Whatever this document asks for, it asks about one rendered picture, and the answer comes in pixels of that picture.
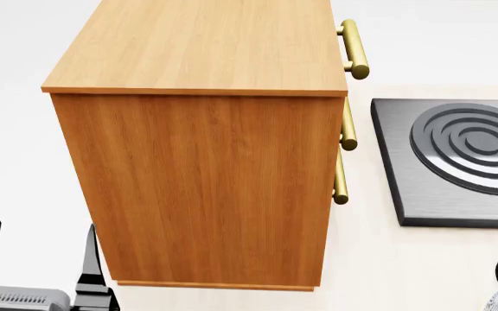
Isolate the wooden cabinet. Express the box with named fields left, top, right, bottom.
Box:
left=40, top=0, right=349, bottom=293

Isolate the short brass drawer handle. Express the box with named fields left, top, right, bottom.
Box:
left=332, top=148, right=349, bottom=206

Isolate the long brass drawer handle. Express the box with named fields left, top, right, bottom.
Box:
left=335, top=18, right=371, bottom=80

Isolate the grey vented camera box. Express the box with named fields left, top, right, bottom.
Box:
left=0, top=284, right=73, bottom=311

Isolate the medium brass drawer handle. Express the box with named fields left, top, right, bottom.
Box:
left=339, top=96, right=359, bottom=152

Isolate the black spiral burner coil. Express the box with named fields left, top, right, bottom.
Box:
left=409, top=102, right=498, bottom=197

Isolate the black square stove plate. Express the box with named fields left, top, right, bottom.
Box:
left=370, top=98, right=498, bottom=230

